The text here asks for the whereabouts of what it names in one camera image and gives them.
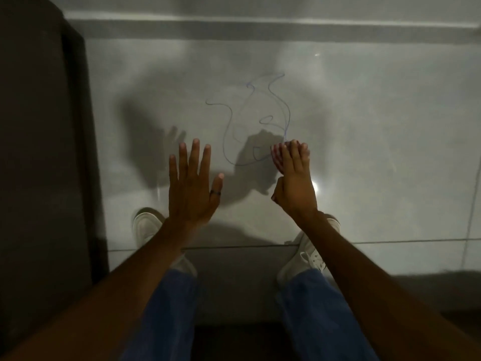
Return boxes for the person's right forearm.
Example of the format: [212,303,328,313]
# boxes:
[291,210,481,361]

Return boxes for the dark brown cabinet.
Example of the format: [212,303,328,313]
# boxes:
[0,0,110,361]

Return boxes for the white right shoe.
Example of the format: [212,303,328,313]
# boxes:
[277,214,341,287]

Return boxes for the person's right hand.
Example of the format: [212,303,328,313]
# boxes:
[271,140,318,221]

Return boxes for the white shoe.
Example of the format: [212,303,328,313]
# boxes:
[132,208,198,279]
[277,214,341,287]

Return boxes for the white left shoe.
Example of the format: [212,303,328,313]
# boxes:
[132,208,198,279]

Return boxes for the person's left forearm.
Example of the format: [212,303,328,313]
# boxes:
[0,219,197,361]

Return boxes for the person's left hand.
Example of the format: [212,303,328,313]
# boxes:
[168,138,225,232]

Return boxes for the blue jeans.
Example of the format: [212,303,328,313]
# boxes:
[119,268,381,361]

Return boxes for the blue pen scribble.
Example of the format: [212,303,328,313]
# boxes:
[205,73,292,166]

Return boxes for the red white striped cloth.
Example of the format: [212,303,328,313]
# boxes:
[271,140,311,175]

